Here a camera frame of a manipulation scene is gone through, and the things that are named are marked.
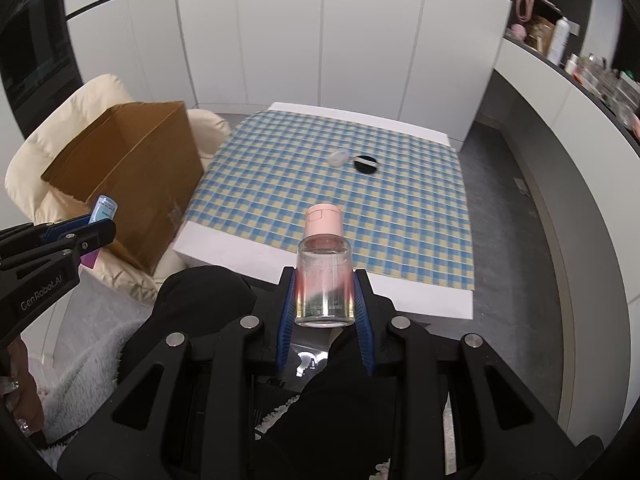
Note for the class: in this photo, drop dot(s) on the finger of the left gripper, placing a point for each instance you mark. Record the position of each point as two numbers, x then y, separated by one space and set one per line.
24 252
105 229

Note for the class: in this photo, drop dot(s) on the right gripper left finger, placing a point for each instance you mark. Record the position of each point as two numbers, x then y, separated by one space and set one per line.
124 439

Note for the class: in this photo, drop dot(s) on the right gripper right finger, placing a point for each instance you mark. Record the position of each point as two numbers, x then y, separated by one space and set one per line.
501 430

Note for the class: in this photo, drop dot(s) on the blue purple small bottle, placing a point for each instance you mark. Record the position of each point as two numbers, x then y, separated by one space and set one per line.
105 208

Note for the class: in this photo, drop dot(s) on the clear bottle pink cap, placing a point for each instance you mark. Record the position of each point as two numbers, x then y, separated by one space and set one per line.
324 285

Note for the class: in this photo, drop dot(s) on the person left hand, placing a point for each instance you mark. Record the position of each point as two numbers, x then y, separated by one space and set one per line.
19 391

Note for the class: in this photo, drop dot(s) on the brown cardboard box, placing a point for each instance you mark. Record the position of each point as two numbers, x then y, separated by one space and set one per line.
143 156

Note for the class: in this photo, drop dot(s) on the white low table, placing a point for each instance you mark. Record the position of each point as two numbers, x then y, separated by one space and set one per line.
198 244

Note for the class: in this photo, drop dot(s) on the cream padded armchair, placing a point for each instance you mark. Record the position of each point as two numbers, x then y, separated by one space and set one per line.
43 203

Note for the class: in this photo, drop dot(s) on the grey fluffy blanket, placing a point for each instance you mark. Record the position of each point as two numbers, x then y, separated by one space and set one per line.
96 324

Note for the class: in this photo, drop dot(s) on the blue yellow checkered tablecloth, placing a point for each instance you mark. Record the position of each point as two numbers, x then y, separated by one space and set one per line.
409 220

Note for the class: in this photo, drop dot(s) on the white spray bottle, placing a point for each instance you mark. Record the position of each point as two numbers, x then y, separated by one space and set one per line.
561 33

